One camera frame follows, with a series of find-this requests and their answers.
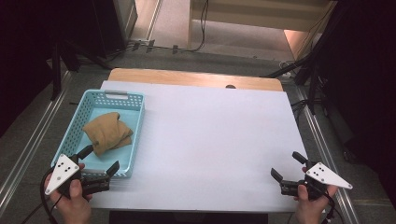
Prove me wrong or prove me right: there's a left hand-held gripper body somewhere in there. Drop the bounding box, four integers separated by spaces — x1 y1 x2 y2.
44 153 112 198

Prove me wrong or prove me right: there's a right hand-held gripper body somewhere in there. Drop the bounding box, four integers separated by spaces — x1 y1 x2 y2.
279 160 354 201

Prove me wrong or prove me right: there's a tan cloth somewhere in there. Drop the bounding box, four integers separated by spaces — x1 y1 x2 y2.
81 111 134 158

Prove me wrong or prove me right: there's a light blue perforated plastic basket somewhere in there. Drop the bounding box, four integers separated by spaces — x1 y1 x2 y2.
50 89 146 179

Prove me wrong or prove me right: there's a person's right hand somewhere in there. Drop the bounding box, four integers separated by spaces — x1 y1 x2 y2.
293 166 339 224

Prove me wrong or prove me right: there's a person's left hand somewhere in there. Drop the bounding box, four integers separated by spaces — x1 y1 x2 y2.
44 162 93 224

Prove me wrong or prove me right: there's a white table mat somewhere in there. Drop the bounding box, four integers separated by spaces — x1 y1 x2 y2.
89 80 308 213

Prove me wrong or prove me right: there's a black metal stand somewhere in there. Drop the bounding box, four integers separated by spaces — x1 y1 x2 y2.
261 0 353 116
49 38 114 101

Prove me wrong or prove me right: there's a black curtain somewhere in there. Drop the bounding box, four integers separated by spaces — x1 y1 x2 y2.
323 0 396 209
0 0 68 138

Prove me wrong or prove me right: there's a dark cabinet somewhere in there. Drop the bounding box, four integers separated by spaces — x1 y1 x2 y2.
60 0 138 60

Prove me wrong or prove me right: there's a pale wooden shelf unit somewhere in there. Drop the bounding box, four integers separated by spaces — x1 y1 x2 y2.
186 0 339 50

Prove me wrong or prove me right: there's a silver metal floor rail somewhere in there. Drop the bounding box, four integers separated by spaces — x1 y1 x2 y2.
0 70 73 217
293 85 361 224

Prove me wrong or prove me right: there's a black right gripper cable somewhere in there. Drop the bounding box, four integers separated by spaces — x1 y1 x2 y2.
306 181 338 224

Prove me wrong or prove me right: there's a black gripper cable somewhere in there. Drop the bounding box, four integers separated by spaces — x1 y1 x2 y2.
306 181 338 224
20 167 64 224

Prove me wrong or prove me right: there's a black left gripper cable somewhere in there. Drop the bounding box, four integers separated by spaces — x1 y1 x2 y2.
20 167 64 224

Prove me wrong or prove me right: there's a black hanging cable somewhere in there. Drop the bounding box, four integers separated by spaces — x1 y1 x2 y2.
178 0 210 53

